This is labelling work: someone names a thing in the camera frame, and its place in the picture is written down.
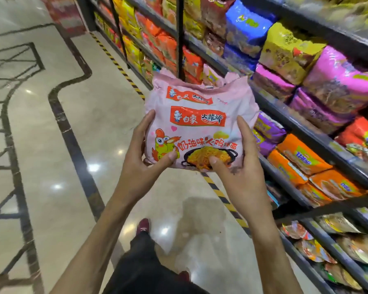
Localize purple noodle multipack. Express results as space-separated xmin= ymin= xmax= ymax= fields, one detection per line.
xmin=252 ymin=129 xmax=277 ymax=157
xmin=254 ymin=111 xmax=287 ymax=144

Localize pale pink chicken noodle multipack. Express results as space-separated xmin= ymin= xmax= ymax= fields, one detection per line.
xmin=144 ymin=69 xmax=260 ymax=172

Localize person's left hand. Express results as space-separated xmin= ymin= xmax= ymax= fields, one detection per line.
xmin=115 ymin=109 xmax=178 ymax=206

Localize magenta noodle multipack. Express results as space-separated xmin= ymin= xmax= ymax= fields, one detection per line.
xmin=303 ymin=45 xmax=368 ymax=116
xmin=289 ymin=87 xmax=354 ymax=134
xmin=252 ymin=63 xmax=297 ymax=102

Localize person's black trousers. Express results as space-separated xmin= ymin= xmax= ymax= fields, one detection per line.
xmin=102 ymin=231 xmax=210 ymax=294

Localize blue noodle multipack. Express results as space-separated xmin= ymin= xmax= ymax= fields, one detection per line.
xmin=225 ymin=0 xmax=277 ymax=58
xmin=222 ymin=43 xmax=259 ymax=76

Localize small pink noodle packet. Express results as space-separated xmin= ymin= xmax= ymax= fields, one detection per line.
xmin=202 ymin=64 xmax=231 ymax=88

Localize yellow noodle multipack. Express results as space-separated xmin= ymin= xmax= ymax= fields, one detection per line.
xmin=259 ymin=22 xmax=328 ymax=86

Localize yellow black hazard floor tape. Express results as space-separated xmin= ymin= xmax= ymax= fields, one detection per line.
xmin=90 ymin=31 xmax=252 ymax=237

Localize black metal shelving unit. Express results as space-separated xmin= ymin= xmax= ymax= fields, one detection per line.
xmin=76 ymin=0 xmax=368 ymax=294

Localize person's red left shoe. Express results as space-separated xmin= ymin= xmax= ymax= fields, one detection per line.
xmin=136 ymin=218 xmax=151 ymax=238

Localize instant noodle bowl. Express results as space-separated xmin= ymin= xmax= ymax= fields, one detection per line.
xmin=294 ymin=239 xmax=338 ymax=264
xmin=335 ymin=234 xmax=368 ymax=267
xmin=321 ymin=262 xmax=363 ymax=291
xmin=280 ymin=221 xmax=314 ymax=241
xmin=315 ymin=213 xmax=362 ymax=235

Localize person's right hand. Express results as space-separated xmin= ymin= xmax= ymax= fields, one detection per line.
xmin=209 ymin=116 xmax=274 ymax=225

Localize person's right forearm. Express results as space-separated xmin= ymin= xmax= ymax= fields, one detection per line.
xmin=248 ymin=209 xmax=305 ymax=294

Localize person's left forearm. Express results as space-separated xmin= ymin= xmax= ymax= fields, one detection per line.
xmin=49 ymin=191 xmax=141 ymax=294

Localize row of pale yellow multipacks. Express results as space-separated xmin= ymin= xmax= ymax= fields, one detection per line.
xmin=284 ymin=0 xmax=368 ymax=32

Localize red orange noodle multipack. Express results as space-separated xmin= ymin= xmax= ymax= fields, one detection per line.
xmin=335 ymin=116 xmax=368 ymax=170

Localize row of orange red packets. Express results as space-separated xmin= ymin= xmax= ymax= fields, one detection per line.
xmin=99 ymin=0 xmax=205 ymax=85

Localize stack of red boxes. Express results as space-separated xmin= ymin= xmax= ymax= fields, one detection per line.
xmin=38 ymin=0 xmax=87 ymax=38

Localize brown red noodle multipack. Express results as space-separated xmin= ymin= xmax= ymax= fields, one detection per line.
xmin=202 ymin=30 xmax=226 ymax=57
xmin=200 ymin=0 xmax=236 ymax=38

